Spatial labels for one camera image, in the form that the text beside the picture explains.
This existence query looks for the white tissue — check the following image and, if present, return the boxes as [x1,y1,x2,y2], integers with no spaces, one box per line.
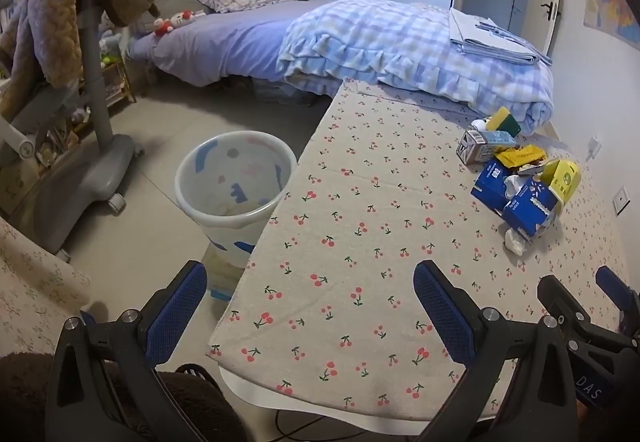
[504,228,527,258]

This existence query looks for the blue milk carton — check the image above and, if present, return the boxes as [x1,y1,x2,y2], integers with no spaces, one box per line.
[502,178,559,240]

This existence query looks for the yellow paper box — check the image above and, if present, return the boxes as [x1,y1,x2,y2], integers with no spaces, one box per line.
[538,158,582,205]

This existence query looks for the yellow snack wrapper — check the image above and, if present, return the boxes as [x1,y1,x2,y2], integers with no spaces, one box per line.
[496,144,547,169]

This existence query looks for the grey milk carton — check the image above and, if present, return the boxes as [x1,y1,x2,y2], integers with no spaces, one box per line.
[456,128,516,165]

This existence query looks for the yellow green sponge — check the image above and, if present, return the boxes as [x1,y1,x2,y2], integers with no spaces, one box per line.
[486,106,521,138]

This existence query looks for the dark blue carton box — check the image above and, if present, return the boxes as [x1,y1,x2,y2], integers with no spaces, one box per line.
[471,158,528,216]

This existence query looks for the white yogurt bottle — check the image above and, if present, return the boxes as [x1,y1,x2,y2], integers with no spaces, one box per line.
[471,119,488,131]

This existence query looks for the white patterned trash bin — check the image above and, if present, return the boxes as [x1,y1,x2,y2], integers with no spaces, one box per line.
[174,130,297,268]

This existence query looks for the floral fabric seat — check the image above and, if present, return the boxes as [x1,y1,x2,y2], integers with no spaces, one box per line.
[0,221,91,355]

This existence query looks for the grey rolling chair stand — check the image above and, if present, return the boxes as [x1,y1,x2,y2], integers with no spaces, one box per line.
[1,0,144,261]

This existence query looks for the wooden toy shelf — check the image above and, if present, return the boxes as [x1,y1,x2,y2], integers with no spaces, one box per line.
[70,54,137,126]

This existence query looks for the folded blue bed sheets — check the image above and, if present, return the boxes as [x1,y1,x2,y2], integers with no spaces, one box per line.
[449,8,552,66]

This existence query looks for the blue plaid ruffled blanket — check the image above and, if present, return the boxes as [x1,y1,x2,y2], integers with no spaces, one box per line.
[277,0,553,135]

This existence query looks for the purple bed mattress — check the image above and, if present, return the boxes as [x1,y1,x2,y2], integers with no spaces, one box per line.
[128,0,326,87]

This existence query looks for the hello kitty plush toy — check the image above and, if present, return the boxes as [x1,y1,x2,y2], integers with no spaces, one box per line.
[153,10,206,37]

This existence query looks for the brown plush blanket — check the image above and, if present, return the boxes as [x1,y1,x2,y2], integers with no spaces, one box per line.
[1,0,160,121]

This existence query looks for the white wall switch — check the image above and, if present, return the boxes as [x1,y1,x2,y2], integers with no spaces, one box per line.
[612,187,630,216]

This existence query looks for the white wall socket plug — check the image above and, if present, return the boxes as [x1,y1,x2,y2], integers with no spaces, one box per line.
[586,136,602,162]

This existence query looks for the wall map poster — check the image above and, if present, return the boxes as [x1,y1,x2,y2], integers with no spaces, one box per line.
[584,0,640,49]

